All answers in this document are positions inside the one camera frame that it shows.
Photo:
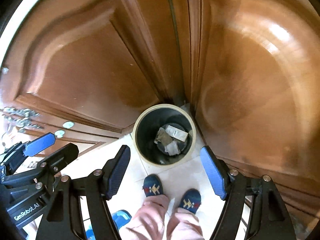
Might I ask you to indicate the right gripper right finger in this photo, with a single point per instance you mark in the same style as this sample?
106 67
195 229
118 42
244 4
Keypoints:
268 219

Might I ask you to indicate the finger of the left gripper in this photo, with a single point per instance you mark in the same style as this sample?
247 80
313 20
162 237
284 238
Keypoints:
40 143
45 170

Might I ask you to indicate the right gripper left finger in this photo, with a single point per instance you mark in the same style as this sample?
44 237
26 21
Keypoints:
62 218

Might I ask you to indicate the white wrapper trash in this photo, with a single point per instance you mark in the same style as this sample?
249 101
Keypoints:
172 148

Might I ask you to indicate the silver foil packet trash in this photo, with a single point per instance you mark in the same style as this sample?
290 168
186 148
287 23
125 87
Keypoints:
176 133

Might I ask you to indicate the grey crumpled paper trash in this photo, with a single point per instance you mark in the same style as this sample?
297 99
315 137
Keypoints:
163 137

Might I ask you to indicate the cream round trash bin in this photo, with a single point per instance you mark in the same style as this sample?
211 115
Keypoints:
147 126

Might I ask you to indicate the right blue patterned slipper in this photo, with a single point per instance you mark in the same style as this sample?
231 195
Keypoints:
191 201

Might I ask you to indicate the blue patterned slipper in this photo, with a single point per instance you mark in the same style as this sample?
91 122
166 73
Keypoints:
152 186
191 201

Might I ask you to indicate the right pink trouser leg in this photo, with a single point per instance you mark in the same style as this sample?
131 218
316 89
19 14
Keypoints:
183 224

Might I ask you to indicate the pink trouser leg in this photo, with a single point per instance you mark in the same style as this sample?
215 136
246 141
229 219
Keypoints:
183 224
148 222

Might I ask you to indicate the left pink trouser leg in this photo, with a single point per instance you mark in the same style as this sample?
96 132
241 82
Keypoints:
148 222

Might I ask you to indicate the left blue patterned slipper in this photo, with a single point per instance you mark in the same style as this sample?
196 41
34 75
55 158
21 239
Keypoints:
152 186

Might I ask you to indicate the left wooden cabinet door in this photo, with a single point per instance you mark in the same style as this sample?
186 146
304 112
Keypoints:
89 67

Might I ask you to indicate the wooden cabinet door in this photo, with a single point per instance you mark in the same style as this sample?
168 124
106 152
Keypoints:
89 67
255 90

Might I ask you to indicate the right wooden cabinet door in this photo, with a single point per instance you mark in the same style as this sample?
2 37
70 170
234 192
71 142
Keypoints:
255 90

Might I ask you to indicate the ornate metal cabinet handle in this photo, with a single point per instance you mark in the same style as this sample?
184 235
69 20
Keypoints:
21 118

